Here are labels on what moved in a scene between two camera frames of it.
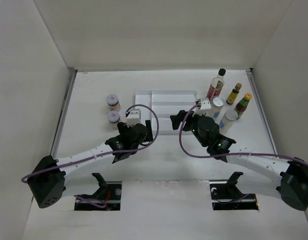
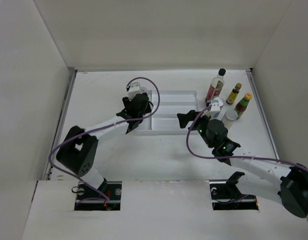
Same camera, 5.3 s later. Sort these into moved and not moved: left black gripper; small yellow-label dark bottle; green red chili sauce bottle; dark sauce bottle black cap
Moved: left black gripper
Not moved: small yellow-label dark bottle; green red chili sauce bottle; dark sauce bottle black cap
